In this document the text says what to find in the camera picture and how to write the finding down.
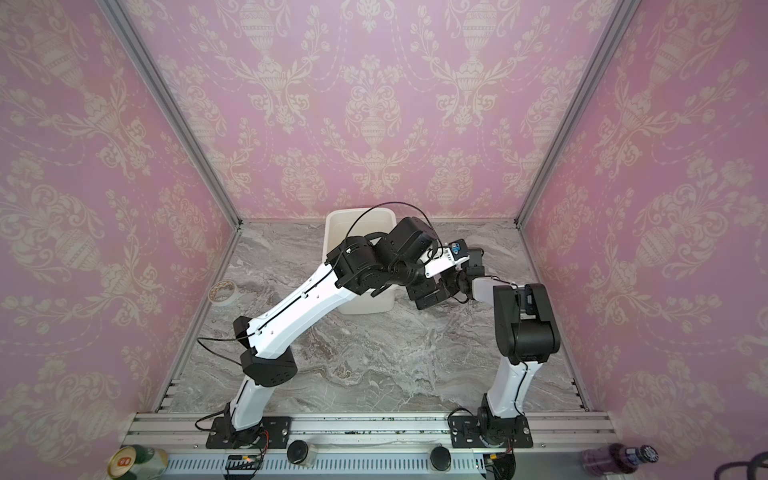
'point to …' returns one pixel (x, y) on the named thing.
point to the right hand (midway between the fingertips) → (432, 271)
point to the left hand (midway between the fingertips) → (439, 274)
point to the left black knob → (297, 451)
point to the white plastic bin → (340, 224)
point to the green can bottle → (137, 462)
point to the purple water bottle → (614, 459)
